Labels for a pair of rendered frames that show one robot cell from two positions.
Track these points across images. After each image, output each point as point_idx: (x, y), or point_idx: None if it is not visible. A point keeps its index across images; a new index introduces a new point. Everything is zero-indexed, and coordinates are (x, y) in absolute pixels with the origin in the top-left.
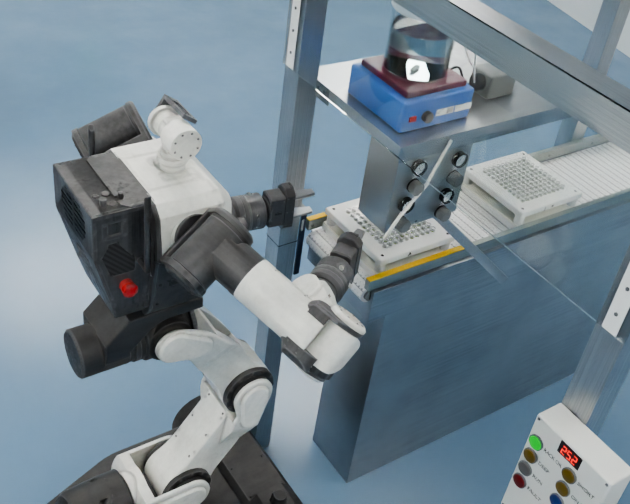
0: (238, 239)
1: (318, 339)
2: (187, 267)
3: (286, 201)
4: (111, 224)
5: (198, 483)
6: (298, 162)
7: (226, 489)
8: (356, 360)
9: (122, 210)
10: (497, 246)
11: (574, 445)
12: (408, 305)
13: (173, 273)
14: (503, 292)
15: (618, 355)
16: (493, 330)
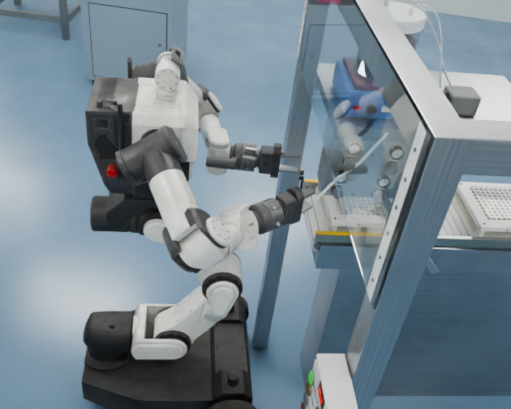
0: (165, 149)
1: (189, 237)
2: (124, 158)
3: (273, 156)
4: (100, 119)
5: (177, 342)
6: (298, 132)
7: (207, 359)
8: (324, 302)
9: (109, 111)
10: (450, 247)
11: (326, 389)
12: (355, 267)
13: (116, 160)
14: (463, 293)
15: (371, 320)
16: (453, 323)
